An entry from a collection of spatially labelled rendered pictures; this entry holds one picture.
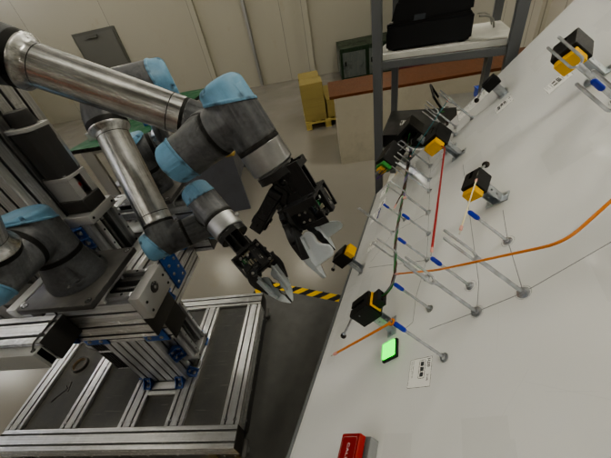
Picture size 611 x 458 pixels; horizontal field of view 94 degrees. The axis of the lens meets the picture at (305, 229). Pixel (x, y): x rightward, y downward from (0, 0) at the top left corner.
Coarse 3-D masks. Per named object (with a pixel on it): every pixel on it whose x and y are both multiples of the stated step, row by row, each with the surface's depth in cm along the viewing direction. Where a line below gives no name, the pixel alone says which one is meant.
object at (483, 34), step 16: (496, 0) 128; (528, 0) 87; (496, 16) 131; (480, 32) 115; (496, 32) 108; (512, 32) 93; (384, 48) 123; (416, 48) 110; (432, 48) 105; (448, 48) 104; (464, 48) 102; (496, 48) 97; (512, 48) 95; (384, 64) 111; (400, 64) 109; (416, 64) 107
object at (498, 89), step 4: (492, 76) 81; (496, 76) 82; (488, 80) 82; (492, 80) 81; (496, 80) 81; (500, 80) 81; (484, 84) 83; (488, 84) 82; (492, 84) 82; (496, 84) 82; (484, 88) 83; (488, 88) 83; (492, 88) 83; (496, 88) 83; (500, 88) 82; (504, 88) 83; (480, 92) 85; (488, 92) 83; (496, 92) 83; (500, 92) 84; (504, 92) 82; (500, 96) 83; (476, 100) 86
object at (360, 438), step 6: (342, 438) 47; (348, 438) 46; (354, 438) 45; (360, 438) 44; (342, 444) 46; (348, 444) 45; (354, 444) 44; (360, 444) 43; (342, 450) 45; (348, 450) 44; (354, 450) 43; (360, 450) 43; (342, 456) 45; (348, 456) 43; (354, 456) 42; (360, 456) 42
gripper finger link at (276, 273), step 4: (276, 264) 66; (272, 268) 66; (276, 268) 66; (272, 272) 66; (276, 272) 64; (280, 272) 66; (272, 276) 66; (276, 276) 66; (280, 276) 61; (284, 276) 66; (280, 280) 65; (284, 280) 62; (288, 280) 65; (280, 284) 65; (284, 284) 65; (288, 284) 65; (284, 288) 65; (288, 288) 65; (288, 292) 65; (292, 292) 65; (288, 296) 65; (292, 296) 65; (292, 300) 64
